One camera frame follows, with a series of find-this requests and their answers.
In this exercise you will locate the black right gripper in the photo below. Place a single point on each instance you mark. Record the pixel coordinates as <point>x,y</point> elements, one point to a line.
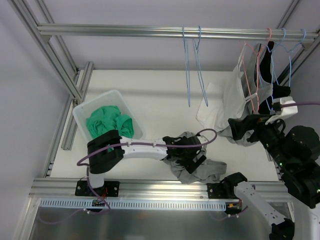
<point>256,128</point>

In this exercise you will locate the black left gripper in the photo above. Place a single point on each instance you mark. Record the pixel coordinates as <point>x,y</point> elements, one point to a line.
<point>196,160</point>

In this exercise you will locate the grey tank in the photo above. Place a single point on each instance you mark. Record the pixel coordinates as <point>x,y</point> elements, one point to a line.
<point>226,133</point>
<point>209,171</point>

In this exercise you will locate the white tank top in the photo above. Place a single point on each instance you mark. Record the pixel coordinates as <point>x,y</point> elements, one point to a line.
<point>226,103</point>

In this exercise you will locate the blue wire hanger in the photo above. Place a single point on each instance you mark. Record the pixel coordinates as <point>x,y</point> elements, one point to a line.
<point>196,47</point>
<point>187,66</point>

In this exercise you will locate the pink wire hanger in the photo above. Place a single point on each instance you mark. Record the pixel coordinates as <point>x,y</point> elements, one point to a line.
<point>250,79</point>

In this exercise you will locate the green tank top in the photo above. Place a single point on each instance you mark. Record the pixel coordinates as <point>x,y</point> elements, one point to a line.
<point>107,118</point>

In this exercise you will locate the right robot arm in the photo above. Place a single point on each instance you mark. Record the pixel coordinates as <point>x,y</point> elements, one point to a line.
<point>295,154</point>

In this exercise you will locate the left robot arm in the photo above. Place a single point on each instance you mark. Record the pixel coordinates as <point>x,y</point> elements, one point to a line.
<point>107,150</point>

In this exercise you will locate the black tank top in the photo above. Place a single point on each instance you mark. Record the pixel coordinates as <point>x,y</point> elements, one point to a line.
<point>269,89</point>

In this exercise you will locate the blue hanger far right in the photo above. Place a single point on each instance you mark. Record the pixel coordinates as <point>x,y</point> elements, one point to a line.
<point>291,51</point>

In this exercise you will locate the white plastic basket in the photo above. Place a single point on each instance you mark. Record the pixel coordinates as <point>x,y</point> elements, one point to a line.
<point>112,97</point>

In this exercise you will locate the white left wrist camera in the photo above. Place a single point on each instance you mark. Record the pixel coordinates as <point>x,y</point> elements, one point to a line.
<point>203,139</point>

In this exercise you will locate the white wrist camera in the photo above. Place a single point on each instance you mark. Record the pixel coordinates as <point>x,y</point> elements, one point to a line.
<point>203,139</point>
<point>281,111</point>

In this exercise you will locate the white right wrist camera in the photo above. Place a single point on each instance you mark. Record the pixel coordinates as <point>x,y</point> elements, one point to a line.
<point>281,111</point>

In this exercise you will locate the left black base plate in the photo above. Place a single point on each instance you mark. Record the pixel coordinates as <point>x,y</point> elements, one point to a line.
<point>110,189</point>

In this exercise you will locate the white slotted cable duct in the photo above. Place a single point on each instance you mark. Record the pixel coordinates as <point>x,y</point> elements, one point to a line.
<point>131,204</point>

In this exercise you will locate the aluminium frame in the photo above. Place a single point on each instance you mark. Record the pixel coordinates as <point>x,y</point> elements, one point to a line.
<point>42,32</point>

